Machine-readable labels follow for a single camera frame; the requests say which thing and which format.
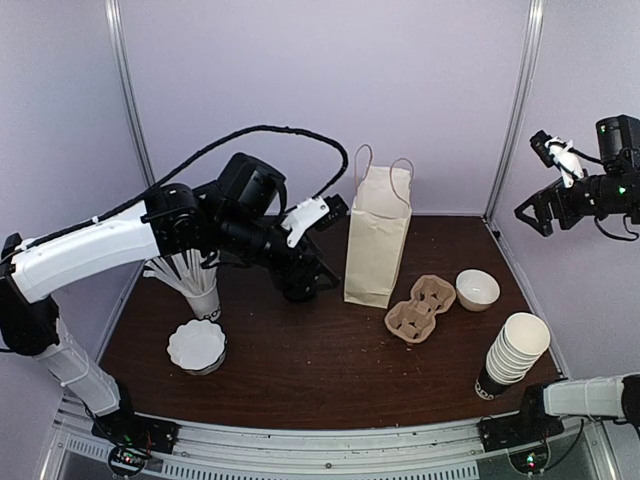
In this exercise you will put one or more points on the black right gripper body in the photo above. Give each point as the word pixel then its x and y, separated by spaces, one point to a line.
pixel 573 212

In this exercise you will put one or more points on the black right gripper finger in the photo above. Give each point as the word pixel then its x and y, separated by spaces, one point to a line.
pixel 535 220
pixel 536 206

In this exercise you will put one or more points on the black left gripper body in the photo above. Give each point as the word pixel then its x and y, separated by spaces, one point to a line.
pixel 282 274

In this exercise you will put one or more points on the stack of paper cups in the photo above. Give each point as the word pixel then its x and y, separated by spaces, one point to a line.
pixel 521 341

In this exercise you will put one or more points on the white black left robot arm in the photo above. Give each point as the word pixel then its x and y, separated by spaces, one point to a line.
pixel 228 215

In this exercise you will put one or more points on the paper cup holding straws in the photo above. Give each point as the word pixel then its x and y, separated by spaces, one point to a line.
pixel 205 306

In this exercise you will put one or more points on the white round ceramic bowl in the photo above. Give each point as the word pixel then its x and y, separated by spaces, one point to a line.
pixel 476 290

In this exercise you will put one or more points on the bundle of white wrapped straws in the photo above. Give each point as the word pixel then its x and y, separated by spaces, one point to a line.
pixel 191 273

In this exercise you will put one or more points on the brown pulp cup carrier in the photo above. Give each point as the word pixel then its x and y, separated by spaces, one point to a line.
pixel 414 320

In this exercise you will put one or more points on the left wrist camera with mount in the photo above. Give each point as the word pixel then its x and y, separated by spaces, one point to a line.
pixel 314 213

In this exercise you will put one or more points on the cream paper bag with handles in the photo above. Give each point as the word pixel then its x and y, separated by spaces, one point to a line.
pixel 379 221

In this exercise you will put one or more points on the right aluminium frame post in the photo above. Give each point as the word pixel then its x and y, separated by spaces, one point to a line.
pixel 528 63

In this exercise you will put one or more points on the aluminium frame post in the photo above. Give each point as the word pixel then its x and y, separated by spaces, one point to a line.
pixel 117 37
pixel 528 63

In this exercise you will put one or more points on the aluminium front rail base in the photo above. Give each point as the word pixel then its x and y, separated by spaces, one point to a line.
pixel 451 450

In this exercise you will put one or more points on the left aluminium frame post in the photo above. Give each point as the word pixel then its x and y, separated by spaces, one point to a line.
pixel 117 37

